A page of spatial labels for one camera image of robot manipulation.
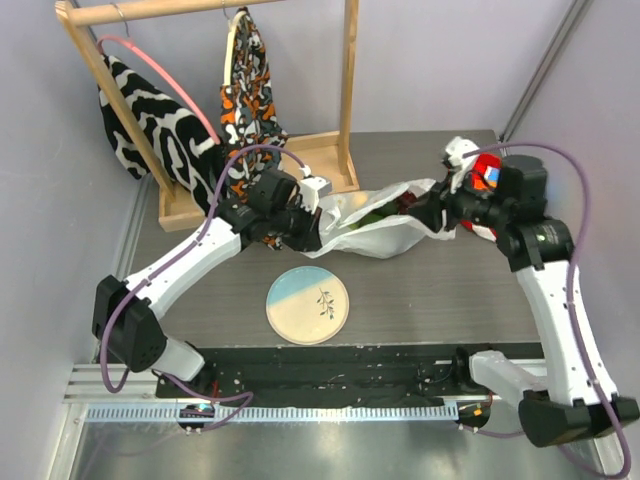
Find orange grey camouflage cloth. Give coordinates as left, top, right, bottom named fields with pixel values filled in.
left=219, top=6, right=290, bottom=251

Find white slotted cable duct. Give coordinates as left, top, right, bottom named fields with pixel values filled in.
left=85, top=402, right=459, bottom=423

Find rainbow striped cloth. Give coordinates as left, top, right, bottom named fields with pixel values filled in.
left=482, top=165, right=500, bottom=190

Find dark red fake grapes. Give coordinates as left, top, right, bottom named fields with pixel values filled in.
left=394, top=190, right=418, bottom=215

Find green fake fruit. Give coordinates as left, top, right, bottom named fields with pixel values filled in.
left=348, top=210, right=395, bottom=230

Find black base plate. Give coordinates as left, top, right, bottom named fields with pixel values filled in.
left=188, top=344, right=516, bottom=409

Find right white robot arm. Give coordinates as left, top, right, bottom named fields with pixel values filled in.
left=409, top=155, right=639, bottom=447

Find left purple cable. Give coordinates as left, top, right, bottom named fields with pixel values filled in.
left=98, top=144, right=307, bottom=434

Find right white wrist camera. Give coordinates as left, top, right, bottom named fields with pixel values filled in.
left=442, top=136, right=479, bottom=194

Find blue cream ceramic plate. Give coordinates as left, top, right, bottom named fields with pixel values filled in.
left=265, top=266, right=350, bottom=346

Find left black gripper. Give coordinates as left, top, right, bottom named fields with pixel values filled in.
left=269, top=199, right=323, bottom=254

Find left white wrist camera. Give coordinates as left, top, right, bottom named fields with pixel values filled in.
left=298, top=166, right=332, bottom=213

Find white plastic bag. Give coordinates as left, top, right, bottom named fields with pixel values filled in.
left=305, top=178, right=455, bottom=259

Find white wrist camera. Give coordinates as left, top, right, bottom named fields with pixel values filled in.
left=442, top=136, right=479, bottom=194
left=298, top=166, right=332, bottom=213

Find cream clothes hanger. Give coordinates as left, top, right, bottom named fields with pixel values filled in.
left=222, top=8, right=248, bottom=87

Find pink clothes hanger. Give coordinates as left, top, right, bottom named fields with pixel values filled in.
left=97, top=35, right=222, bottom=145

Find wooden clothes rack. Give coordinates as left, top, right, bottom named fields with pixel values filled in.
left=55, top=1, right=359, bottom=232

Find black white zebra cloth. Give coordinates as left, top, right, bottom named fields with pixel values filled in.
left=102, top=55, right=226, bottom=215

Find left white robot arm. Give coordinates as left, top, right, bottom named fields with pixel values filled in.
left=92, top=169, right=331, bottom=399

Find red white cloth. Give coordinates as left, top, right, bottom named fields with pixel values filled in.
left=460, top=153, right=501, bottom=243

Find aluminium rail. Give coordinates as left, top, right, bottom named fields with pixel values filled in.
left=63, top=364, right=157, bottom=403

